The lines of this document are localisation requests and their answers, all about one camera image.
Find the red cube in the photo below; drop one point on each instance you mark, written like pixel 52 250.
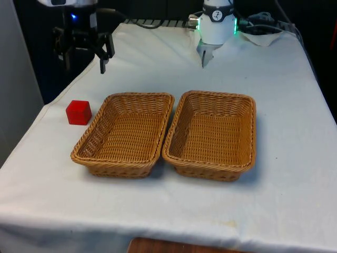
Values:
pixel 79 113

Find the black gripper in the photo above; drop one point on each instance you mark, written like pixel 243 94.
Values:
pixel 80 19

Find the wicker basket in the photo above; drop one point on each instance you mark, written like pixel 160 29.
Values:
pixel 126 137
pixel 213 137

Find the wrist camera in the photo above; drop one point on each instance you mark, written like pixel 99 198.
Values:
pixel 65 2

